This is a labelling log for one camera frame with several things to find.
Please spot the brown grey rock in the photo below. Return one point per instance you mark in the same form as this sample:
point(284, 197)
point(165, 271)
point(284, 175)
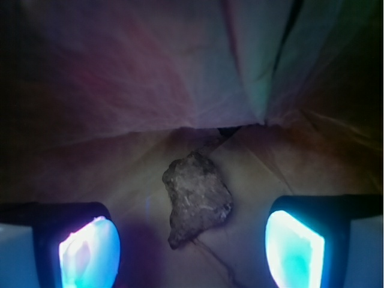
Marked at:
point(199, 198)

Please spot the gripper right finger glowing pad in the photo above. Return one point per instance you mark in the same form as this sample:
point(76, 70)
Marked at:
point(326, 241)

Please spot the brown paper bag tray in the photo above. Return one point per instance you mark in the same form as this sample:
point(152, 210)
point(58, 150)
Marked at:
point(99, 97)

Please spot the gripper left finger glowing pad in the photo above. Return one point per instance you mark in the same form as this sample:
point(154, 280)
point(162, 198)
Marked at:
point(58, 245)

